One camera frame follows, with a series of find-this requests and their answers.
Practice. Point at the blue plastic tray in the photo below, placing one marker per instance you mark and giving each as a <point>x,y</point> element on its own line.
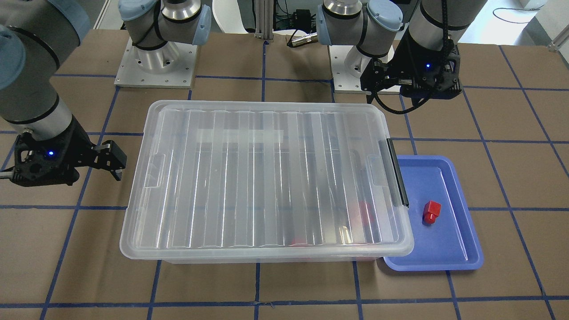
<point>451,243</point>

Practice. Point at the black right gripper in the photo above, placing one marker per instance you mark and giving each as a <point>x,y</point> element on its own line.
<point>76,146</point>

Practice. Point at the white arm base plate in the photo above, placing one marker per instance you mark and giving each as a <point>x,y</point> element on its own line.
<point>172,66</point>
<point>347,66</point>

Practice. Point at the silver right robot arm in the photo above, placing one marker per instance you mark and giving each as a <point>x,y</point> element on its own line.
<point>37,37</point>

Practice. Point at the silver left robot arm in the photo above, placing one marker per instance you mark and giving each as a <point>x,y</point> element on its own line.
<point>372,26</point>

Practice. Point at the clear plastic box lid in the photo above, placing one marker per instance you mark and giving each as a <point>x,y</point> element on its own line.
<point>229,179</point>

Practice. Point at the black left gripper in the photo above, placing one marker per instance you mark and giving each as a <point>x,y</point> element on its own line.
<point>410,62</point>

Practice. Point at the black box latch handle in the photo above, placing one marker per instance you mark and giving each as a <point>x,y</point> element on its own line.
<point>396,166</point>

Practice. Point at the aluminium frame post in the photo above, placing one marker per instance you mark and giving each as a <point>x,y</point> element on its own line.
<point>264,14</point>

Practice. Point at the clear plastic storage box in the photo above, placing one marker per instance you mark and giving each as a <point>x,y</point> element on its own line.
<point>246,260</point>

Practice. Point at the red toy block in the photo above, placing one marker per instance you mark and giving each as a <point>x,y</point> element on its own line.
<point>431,212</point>

